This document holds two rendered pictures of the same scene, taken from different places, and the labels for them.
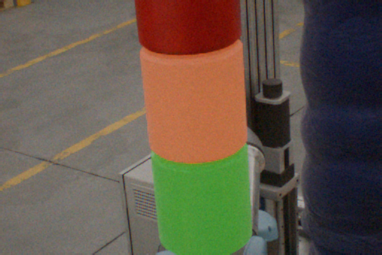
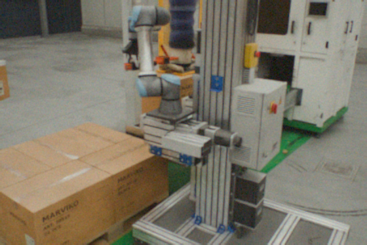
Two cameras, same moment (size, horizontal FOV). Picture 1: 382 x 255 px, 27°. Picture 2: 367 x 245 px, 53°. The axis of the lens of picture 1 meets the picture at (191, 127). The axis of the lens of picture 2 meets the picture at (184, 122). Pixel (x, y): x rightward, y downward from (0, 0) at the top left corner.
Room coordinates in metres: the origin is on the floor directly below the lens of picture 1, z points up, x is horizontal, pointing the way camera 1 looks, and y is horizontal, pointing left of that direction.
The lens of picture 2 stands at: (4.48, -0.59, 1.74)
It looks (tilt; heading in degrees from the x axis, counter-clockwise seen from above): 20 degrees down; 174
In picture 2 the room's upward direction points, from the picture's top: 1 degrees clockwise
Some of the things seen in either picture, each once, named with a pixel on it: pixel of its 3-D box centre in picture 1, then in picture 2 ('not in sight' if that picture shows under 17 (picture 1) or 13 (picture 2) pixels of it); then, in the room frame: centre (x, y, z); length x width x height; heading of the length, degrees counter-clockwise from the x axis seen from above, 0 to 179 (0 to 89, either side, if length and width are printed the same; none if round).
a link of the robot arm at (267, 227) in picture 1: (254, 237); not in sight; (1.93, -0.15, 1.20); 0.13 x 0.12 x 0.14; 82
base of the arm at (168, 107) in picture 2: not in sight; (170, 103); (2.31, -0.46, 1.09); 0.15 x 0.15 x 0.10
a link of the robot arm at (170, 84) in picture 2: not in sight; (169, 85); (2.32, -0.47, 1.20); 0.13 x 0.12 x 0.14; 100
